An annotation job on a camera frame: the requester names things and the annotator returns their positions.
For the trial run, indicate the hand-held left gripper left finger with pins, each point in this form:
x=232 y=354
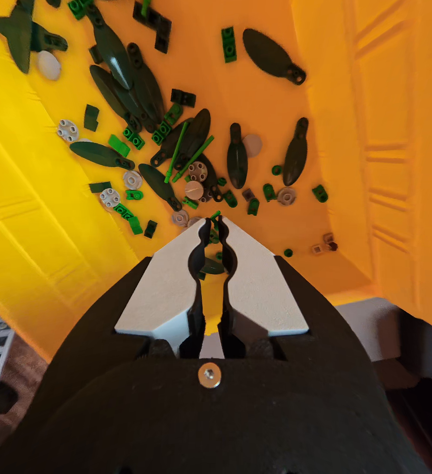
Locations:
x=156 y=296

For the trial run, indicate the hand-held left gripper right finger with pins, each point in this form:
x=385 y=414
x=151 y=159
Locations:
x=264 y=296

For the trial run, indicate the green brick clip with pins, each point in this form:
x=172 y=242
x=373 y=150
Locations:
x=216 y=214

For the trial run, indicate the thin green brick bar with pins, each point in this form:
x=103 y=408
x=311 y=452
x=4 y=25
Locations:
x=145 y=7
x=177 y=152
x=193 y=158

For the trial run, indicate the yellow plastic bin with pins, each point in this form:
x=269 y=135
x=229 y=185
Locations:
x=386 y=148

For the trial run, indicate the small tan brick piece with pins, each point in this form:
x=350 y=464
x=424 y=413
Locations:
x=316 y=249

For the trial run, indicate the small dark brown brick piece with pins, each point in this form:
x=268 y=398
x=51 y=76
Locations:
x=333 y=246

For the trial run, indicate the pile of dark green leaf pieces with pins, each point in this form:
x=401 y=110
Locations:
x=271 y=53

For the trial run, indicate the scattered grey round brick pieces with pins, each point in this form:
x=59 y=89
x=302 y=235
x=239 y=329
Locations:
x=48 y=65

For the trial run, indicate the black angled brick plate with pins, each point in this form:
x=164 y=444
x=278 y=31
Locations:
x=153 y=22

